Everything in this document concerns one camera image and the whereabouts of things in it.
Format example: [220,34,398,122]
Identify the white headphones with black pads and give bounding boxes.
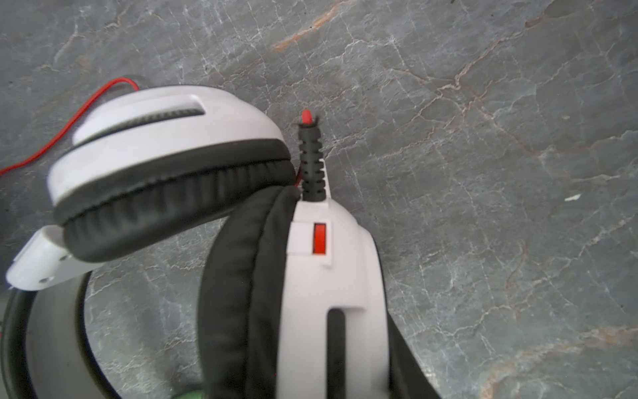
[1,86,437,398]

